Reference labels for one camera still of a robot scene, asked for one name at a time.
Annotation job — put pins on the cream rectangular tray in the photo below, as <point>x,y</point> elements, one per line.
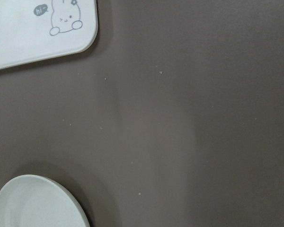
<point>37,30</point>

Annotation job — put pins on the white round plate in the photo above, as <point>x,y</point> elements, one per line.
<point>37,201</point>

